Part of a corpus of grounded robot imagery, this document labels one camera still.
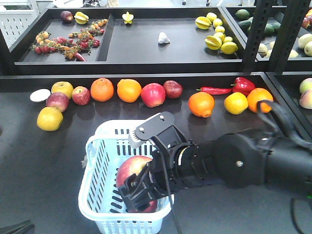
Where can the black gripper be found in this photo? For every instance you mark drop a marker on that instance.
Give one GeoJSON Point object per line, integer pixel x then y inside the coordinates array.
{"type": "Point", "coordinates": [178, 164]}

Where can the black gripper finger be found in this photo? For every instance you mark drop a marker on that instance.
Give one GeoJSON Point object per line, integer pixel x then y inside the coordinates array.
{"type": "Point", "coordinates": [26, 227]}

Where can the light blue plastic basket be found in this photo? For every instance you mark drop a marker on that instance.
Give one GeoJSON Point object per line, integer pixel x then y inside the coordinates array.
{"type": "Point", "coordinates": [98, 198]}

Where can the yellow lemon near arm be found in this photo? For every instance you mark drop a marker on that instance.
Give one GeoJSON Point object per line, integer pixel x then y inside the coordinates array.
{"type": "Point", "coordinates": [49, 119]}

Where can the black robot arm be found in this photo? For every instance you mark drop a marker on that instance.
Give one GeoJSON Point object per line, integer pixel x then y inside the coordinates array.
{"type": "Point", "coordinates": [249, 157]}

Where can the red apple in row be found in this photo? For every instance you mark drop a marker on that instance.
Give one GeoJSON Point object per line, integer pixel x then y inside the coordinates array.
{"type": "Point", "coordinates": [153, 95]}

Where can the dark red apple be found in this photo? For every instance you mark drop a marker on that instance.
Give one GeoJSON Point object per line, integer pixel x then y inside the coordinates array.
{"type": "Point", "coordinates": [173, 89]}

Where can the small red apple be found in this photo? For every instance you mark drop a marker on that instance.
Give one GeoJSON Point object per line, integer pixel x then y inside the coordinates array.
{"type": "Point", "coordinates": [81, 95]}

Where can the dull red apple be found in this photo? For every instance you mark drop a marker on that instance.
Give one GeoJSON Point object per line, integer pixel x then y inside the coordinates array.
{"type": "Point", "coordinates": [58, 100]}

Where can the red chili pepper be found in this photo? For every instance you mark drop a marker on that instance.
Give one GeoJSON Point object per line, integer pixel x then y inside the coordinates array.
{"type": "Point", "coordinates": [215, 91]}

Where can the yellow green apple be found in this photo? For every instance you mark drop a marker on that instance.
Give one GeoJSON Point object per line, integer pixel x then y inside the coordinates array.
{"type": "Point", "coordinates": [63, 87]}

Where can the yellow orange fruit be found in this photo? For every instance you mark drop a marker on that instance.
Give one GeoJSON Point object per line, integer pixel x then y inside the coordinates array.
{"type": "Point", "coordinates": [236, 103]}

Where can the white round dish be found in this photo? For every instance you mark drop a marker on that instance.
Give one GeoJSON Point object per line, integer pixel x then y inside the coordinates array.
{"type": "Point", "coordinates": [40, 95]}

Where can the black wooden produce stand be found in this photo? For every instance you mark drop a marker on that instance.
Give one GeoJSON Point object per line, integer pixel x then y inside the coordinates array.
{"type": "Point", "coordinates": [41, 172]}

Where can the red bell pepper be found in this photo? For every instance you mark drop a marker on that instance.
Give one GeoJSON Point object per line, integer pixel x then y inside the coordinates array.
{"type": "Point", "coordinates": [242, 85]}

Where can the white garlic bulb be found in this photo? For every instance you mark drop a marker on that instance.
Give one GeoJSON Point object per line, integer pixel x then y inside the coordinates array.
{"type": "Point", "coordinates": [163, 38]}

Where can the cherry tomato vine cluster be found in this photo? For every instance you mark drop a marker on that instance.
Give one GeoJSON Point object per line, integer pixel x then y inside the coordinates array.
{"type": "Point", "coordinates": [72, 47]}

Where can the star fruit right lower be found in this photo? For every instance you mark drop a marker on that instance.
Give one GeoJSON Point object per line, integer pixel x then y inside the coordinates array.
{"type": "Point", "coordinates": [213, 43]}

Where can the large yellow lemon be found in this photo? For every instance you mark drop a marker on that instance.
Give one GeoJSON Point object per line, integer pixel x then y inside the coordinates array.
{"type": "Point", "coordinates": [229, 48]}

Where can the yellow star fruit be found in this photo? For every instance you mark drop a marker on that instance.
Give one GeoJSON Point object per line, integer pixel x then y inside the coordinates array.
{"type": "Point", "coordinates": [128, 18]}

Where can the star fruit right upper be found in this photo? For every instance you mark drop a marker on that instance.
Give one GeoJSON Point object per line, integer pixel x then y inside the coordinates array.
{"type": "Point", "coordinates": [203, 23]}

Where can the star fruit top left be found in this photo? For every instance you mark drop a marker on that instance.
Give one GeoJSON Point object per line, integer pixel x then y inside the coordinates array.
{"type": "Point", "coordinates": [81, 18]}

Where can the dark purple fruit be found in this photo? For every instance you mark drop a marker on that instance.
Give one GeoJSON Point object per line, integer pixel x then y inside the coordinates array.
{"type": "Point", "coordinates": [66, 16]}

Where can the pale peach fruit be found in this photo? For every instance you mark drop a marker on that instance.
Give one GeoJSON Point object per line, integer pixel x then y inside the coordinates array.
{"type": "Point", "coordinates": [305, 85]}
{"type": "Point", "coordinates": [306, 99]}

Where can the wrist camera with plate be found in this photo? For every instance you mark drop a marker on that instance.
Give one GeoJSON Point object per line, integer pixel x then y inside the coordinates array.
{"type": "Point", "coordinates": [149, 128]}

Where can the black upright rack post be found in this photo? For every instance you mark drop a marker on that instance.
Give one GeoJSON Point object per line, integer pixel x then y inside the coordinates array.
{"type": "Point", "coordinates": [260, 18]}

